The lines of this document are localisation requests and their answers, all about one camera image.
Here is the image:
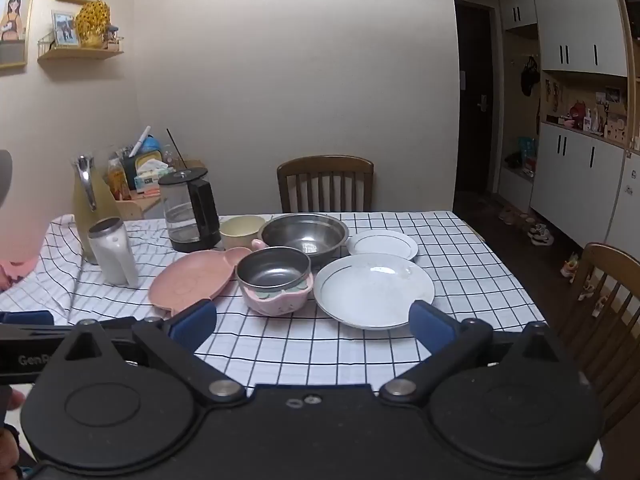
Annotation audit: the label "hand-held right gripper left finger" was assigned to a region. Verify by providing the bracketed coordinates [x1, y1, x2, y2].
[65, 299, 247, 403]

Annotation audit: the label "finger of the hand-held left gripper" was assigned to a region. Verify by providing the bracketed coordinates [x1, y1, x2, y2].
[0, 311, 76, 342]

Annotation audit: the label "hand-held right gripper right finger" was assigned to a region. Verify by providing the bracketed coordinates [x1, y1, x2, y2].
[379, 300, 568, 403]

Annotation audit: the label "pink divided plate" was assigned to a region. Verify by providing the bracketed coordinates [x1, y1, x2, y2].
[149, 247, 253, 318]

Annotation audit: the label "large white plate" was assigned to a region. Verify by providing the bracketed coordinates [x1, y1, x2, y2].
[313, 253, 436, 331]

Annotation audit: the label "pink cartoon bowl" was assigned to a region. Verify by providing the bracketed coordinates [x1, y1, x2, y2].
[243, 239, 315, 317]

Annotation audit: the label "small white plate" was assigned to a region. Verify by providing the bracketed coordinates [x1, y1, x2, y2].
[346, 229, 419, 262]

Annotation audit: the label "small steel bowl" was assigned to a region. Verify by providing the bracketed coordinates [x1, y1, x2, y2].
[236, 247, 312, 293]

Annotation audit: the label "cream bowl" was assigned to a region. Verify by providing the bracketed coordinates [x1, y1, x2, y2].
[220, 215, 267, 251]

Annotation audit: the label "large steel bowl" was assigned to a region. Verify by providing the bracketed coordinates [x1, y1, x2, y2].
[259, 213, 350, 267]

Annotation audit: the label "person's left hand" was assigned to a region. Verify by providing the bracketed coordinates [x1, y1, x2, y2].
[0, 389, 26, 468]

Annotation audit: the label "blurred pink shape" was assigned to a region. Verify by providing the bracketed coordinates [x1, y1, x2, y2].
[0, 200, 43, 293]

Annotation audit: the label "checked white tablecloth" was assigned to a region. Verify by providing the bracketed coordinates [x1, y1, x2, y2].
[0, 210, 548, 391]

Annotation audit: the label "white insulated cup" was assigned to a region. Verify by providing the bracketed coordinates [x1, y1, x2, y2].
[88, 217, 140, 288]

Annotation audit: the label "yellow thermos pitcher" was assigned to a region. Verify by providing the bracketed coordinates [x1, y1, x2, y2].
[71, 155, 126, 266]

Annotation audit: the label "glass electric kettle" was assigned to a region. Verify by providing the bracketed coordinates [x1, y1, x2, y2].
[157, 167, 223, 253]

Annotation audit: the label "wooden side shelf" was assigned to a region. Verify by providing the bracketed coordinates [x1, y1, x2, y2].
[102, 190, 166, 221]

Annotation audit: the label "white sneakers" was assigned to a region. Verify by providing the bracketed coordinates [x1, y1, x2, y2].
[527, 224, 556, 247]

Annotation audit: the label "tissue pack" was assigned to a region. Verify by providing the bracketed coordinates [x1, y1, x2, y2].
[134, 157, 170, 193]

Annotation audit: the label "orange drink bottle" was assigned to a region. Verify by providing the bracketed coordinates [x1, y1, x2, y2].
[106, 157, 132, 202]

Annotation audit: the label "dark desk organizer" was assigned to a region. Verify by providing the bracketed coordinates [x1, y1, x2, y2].
[122, 152, 163, 191]

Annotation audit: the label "thin black stick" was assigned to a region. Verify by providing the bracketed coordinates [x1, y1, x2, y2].
[166, 128, 188, 171]

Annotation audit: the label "wooden slat-back chair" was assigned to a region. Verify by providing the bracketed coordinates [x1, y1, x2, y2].
[557, 242, 640, 441]
[276, 155, 375, 214]

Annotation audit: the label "white pen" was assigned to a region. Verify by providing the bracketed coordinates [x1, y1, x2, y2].
[129, 126, 152, 157]

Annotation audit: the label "white refrigerator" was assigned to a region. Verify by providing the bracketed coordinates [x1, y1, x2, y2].
[604, 147, 640, 261]

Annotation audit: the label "dark door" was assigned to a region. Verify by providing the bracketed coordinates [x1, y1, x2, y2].
[455, 2, 498, 193]

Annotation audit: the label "black hanging bag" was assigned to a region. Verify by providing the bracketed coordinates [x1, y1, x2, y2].
[520, 56, 541, 97]

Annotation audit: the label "golden tree ornament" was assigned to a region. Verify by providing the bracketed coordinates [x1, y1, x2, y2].
[75, 1, 111, 50]

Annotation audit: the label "white wooden cabinet unit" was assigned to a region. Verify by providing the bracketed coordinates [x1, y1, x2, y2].
[497, 0, 640, 256]

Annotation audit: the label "wooden wall shelf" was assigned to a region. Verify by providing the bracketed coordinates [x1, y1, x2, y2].
[36, 30, 125, 63]

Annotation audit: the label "small photo frame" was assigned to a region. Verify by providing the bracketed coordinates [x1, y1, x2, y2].
[51, 9, 81, 48]

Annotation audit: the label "framed wall poster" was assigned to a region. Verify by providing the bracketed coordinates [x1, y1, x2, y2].
[0, 0, 41, 70]

